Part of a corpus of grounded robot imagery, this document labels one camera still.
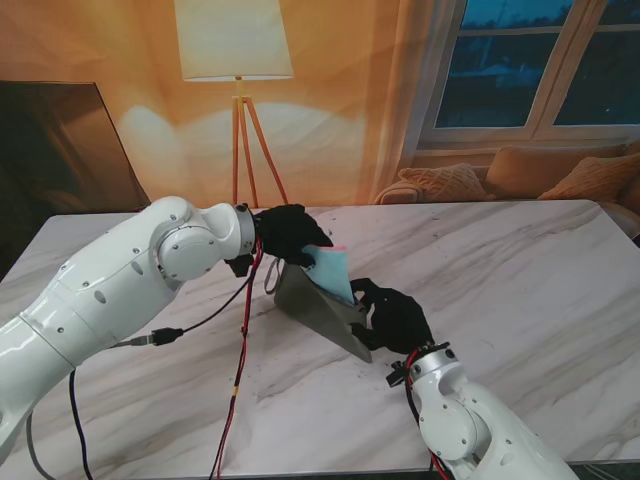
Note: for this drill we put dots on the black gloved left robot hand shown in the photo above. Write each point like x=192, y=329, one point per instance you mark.
x=287, y=232

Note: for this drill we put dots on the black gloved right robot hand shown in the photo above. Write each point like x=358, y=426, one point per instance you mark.
x=397, y=322

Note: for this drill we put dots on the grey felt storage pouch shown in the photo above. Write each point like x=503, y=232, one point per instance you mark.
x=320, y=310

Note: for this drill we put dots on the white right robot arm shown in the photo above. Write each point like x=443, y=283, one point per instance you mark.
x=480, y=425

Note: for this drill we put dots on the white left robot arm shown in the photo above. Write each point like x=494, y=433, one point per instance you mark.
x=100, y=300

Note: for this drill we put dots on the beige cushioned armrest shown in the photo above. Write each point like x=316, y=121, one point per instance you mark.
x=390, y=192

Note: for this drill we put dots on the knitted cushion beside armrest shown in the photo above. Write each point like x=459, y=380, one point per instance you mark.
x=445, y=181

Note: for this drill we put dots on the cream curtain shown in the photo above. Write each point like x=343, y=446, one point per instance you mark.
x=415, y=100

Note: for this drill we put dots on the floor lamp with wooden tripod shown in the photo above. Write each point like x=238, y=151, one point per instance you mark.
x=235, y=45

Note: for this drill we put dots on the tan sofa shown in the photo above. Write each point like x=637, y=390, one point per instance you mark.
x=530, y=170

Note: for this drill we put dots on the dark flat screen television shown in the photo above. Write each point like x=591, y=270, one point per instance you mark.
x=60, y=150

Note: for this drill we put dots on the knitted cushion on sofa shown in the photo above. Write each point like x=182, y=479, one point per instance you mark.
x=592, y=176

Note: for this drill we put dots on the white framed window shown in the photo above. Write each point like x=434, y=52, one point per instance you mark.
x=500, y=75

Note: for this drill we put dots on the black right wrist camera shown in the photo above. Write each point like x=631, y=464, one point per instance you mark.
x=396, y=374

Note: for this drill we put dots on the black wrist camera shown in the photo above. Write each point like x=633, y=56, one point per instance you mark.
x=239, y=265
x=396, y=374

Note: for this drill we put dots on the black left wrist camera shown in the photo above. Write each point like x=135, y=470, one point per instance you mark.
x=239, y=265

